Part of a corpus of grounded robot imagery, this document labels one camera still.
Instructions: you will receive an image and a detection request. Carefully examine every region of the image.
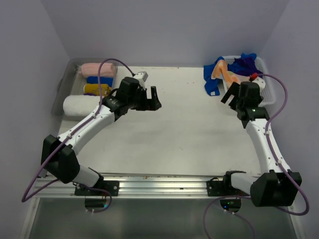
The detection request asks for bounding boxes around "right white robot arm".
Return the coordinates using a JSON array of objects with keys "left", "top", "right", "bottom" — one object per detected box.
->
[{"left": 221, "top": 82, "right": 302, "bottom": 207}]

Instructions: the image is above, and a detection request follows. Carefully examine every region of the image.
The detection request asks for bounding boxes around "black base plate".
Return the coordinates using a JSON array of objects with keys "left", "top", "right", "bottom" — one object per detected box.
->
[
  {"left": 74, "top": 180, "right": 120, "bottom": 196},
  {"left": 206, "top": 177, "right": 248, "bottom": 197}
]

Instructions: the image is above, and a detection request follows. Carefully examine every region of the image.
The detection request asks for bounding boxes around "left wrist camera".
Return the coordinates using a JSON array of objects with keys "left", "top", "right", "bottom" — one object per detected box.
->
[{"left": 133, "top": 71, "right": 148, "bottom": 82}]

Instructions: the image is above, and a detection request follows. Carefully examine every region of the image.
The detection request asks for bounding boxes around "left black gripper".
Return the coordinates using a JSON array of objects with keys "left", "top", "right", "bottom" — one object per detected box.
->
[{"left": 127, "top": 86, "right": 161, "bottom": 111}]

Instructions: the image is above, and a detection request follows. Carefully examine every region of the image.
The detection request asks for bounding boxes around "pink rolled towel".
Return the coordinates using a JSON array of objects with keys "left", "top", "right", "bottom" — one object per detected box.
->
[{"left": 81, "top": 63, "right": 117, "bottom": 78}]

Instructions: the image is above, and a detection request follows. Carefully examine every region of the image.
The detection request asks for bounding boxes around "blue rolled towel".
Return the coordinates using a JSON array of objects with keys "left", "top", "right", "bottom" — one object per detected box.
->
[{"left": 86, "top": 76, "right": 113, "bottom": 86}]

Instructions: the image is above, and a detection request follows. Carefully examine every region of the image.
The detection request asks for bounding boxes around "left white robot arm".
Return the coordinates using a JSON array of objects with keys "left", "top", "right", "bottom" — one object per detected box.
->
[{"left": 41, "top": 77, "right": 161, "bottom": 196}]

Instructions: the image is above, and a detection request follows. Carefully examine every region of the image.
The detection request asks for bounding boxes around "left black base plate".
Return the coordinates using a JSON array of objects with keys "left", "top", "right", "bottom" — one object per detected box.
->
[{"left": 74, "top": 180, "right": 120, "bottom": 196}]

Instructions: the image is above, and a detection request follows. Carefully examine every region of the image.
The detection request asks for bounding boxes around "orange polka dot towel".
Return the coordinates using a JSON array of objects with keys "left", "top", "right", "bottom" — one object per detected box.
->
[{"left": 211, "top": 60, "right": 250, "bottom": 88}]

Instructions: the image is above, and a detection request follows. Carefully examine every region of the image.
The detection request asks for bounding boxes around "white plastic basket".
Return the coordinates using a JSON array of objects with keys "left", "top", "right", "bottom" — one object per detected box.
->
[{"left": 222, "top": 55, "right": 276, "bottom": 107}]

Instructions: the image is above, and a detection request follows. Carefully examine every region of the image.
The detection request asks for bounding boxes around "white rolled towel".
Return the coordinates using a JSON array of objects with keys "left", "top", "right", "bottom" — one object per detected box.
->
[{"left": 63, "top": 95, "right": 100, "bottom": 117}]

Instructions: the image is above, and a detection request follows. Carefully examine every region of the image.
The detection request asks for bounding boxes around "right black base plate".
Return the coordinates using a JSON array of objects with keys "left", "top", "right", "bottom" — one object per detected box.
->
[{"left": 206, "top": 177, "right": 248, "bottom": 197}]

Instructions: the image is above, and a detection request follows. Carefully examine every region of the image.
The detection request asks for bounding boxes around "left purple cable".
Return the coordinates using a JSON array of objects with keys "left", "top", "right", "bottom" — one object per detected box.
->
[{"left": 21, "top": 58, "right": 137, "bottom": 203}]

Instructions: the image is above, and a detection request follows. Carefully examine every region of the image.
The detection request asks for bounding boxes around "aluminium mounting rail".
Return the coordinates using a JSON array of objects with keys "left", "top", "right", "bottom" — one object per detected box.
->
[{"left": 32, "top": 173, "right": 295, "bottom": 200}]

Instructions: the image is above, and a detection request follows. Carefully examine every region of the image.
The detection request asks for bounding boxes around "yellow rolled towel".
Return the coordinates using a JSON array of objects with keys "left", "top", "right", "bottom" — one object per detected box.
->
[{"left": 83, "top": 84, "right": 112, "bottom": 97}]

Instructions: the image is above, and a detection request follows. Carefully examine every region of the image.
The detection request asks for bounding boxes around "grey plastic tray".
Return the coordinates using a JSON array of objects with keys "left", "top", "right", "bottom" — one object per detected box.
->
[{"left": 51, "top": 57, "right": 104, "bottom": 118}]

